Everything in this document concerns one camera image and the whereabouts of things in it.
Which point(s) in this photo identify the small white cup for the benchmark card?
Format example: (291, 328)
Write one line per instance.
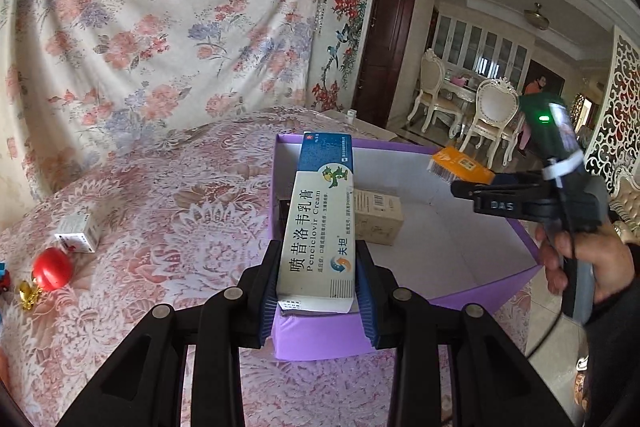
(351, 116)

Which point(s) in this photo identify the floral bed sheet backdrop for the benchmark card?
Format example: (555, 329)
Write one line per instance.
(84, 80)

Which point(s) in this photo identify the carved white screen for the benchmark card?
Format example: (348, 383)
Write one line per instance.
(614, 146)

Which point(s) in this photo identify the beige cardboard box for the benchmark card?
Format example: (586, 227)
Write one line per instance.
(378, 217)

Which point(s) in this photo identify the red heart squeeze toy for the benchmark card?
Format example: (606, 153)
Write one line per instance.
(52, 269)

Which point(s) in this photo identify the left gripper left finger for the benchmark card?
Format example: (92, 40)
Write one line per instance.
(141, 382)

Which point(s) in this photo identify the white dining table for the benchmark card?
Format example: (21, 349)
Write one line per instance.
(465, 94)

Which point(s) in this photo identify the white dining chair far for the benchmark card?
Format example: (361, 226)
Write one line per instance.
(431, 78)

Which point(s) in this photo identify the white glass cabinet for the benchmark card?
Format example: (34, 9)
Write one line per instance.
(480, 46)

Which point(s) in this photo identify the right hand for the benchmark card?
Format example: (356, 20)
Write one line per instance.
(610, 258)

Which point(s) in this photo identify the white blue cream box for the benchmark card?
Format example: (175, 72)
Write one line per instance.
(318, 258)

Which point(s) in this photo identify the purple storage box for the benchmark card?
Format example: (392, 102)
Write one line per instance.
(444, 251)

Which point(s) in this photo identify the white medicine box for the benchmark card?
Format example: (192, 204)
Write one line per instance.
(79, 233)

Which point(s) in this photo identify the pink lace tablecloth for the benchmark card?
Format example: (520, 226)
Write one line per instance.
(180, 221)

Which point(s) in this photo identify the flower bird scroll painting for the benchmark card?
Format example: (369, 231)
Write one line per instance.
(339, 33)

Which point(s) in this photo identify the white side table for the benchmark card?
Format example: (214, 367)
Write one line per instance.
(362, 126)

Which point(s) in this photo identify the red blue toy car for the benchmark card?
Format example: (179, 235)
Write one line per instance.
(5, 278)

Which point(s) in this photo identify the gold ingot ornament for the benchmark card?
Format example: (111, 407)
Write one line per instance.
(29, 293)

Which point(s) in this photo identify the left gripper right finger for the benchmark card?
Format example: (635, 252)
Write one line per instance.
(452, 367)

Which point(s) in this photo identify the orange tissue pack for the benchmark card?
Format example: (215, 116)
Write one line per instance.
(451, 165)

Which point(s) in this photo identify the black applicator box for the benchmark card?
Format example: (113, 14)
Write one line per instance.
(283, 211)

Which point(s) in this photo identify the dark wooden door frame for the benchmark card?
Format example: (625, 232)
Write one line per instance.
(382, 58)

